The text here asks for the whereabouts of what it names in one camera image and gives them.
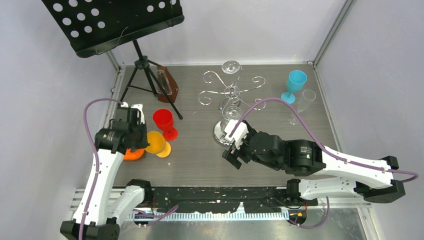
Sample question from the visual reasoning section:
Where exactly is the yellow wine glass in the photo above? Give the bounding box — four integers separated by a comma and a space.
144, 131, 172, 158

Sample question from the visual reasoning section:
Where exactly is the red wine glass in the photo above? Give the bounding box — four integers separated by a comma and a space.
152, 108, 178, 141

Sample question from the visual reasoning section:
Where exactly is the chrome wine glass rack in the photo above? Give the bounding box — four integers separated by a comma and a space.
198, 76, 266, 147

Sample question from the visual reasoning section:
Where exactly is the blue wine glass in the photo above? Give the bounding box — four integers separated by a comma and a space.
280, 70, 308, 104

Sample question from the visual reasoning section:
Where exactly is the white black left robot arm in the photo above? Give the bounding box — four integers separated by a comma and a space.
60, 104, 154, 240

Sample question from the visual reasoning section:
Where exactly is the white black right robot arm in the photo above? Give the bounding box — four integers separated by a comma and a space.
222, 129, 406, 205

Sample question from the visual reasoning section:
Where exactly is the clear ribbed wine glass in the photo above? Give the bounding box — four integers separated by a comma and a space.
221, 105, 244, 124

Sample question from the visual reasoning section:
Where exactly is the orange curved toy tube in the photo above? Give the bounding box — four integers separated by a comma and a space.
123, 148, 146, 162

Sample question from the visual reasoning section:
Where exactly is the brown wooden metronome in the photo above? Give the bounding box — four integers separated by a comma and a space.
156, 66, 179, 103

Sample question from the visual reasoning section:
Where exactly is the black music stand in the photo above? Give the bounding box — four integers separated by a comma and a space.
43, 0, 185, 119

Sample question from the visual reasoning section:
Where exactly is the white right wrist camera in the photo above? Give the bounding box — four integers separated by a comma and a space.
224, 119, 248, 150

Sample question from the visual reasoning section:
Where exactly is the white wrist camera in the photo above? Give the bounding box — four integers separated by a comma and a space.
224, 119, 248, 150
116, 102, 146, 125

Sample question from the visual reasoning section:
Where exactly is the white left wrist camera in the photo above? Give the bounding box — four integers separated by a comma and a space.
116, 102, 146, 125

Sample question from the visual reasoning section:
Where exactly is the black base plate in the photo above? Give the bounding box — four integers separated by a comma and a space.
137, 186, 318, 214

